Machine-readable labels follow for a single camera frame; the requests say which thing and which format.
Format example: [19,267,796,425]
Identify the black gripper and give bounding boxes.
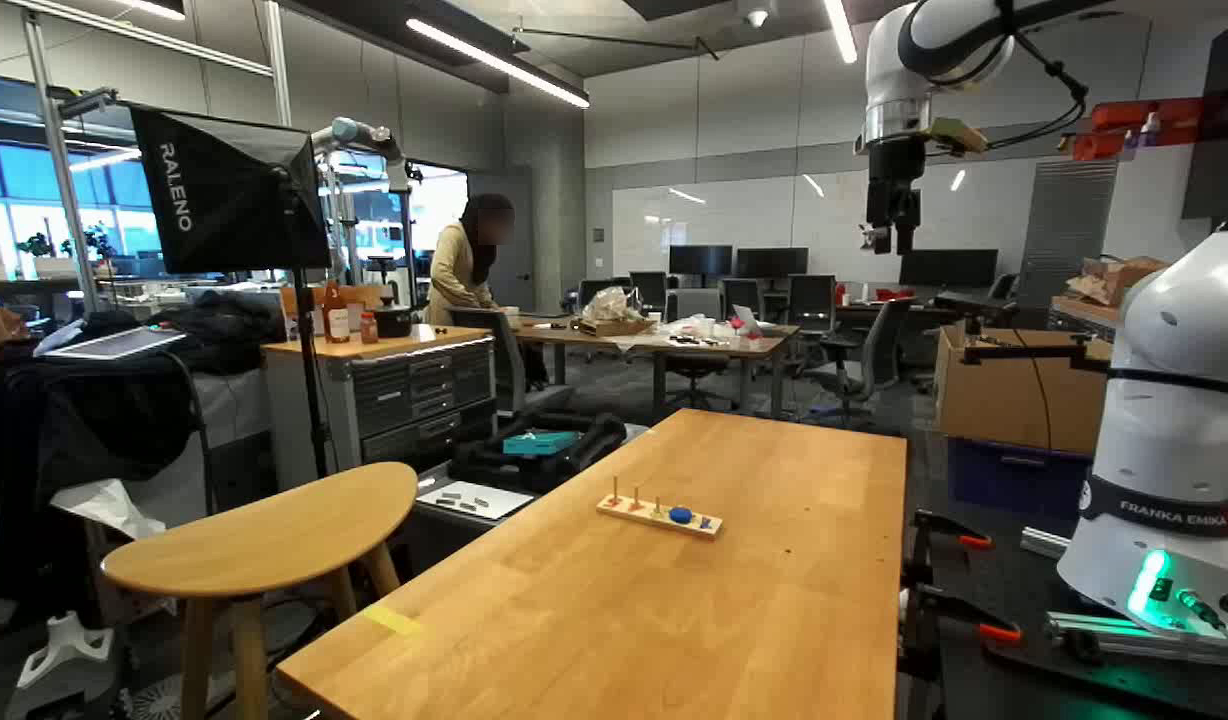
[863,135,931,261]

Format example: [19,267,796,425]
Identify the wooden peg board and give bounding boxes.
[597,475,729,540]

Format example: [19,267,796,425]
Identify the wide black computer monitor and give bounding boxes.
[895,243,1005,297]

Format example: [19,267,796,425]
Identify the black office chair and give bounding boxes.
[780,267,846,333]

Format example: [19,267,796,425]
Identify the grey office chair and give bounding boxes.
[807,301,915,421]

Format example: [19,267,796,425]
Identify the brown cardboard box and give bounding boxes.
[931,320,1111,463]

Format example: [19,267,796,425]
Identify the crumpled white plastic bag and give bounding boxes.
[659,310,759,358]

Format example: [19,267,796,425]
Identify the brown items on shelf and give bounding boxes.
[1064,253,1173,311]

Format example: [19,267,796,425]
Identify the blue plastic bin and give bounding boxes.
[943,431,1097,534]

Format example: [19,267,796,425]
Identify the crumpled beige plastic bag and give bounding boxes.
[571,286,659,339]

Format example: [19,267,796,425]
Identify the black bag with teal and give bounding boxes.
[443,408,632,499]

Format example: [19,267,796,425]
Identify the person in beige coat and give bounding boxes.
[426,187,520,333]

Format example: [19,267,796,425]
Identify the grey tray with parts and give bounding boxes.
[411,474,540,529]

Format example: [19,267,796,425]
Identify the grey drawer cabinet wooden top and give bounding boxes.
[259,320,501,494]

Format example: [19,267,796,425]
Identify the orange bottle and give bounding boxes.
[315,286,359,350]

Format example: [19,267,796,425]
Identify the black light stand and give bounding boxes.
[284,266,335,481]

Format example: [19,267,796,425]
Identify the yellow tape strip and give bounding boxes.
[359,605,432,641]

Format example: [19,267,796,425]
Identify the black softbox light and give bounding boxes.
[127,104,335,280]

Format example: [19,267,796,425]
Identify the black jacket pile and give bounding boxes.
[169,289,293,381]

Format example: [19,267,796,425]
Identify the wooden kidney-shaped stool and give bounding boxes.
[98,461,426,720]

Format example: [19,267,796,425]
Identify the open silver laptop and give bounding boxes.
[32,320,192,370]

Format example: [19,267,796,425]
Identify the silver metal pole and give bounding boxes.
[19,9,126,320]

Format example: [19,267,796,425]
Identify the white plastic floor stand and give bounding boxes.
[0,608,126,720]

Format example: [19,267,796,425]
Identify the tan wrist camera mount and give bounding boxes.
[923,116,992,157]

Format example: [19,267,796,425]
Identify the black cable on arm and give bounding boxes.
[966,0,1092,154]

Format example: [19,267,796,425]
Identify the red wall banner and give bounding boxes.
[1068,98,1212,164]

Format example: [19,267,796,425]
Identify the orange-handled black clamp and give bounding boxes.
[901,581,1033,661]
[914,508,1001,560]

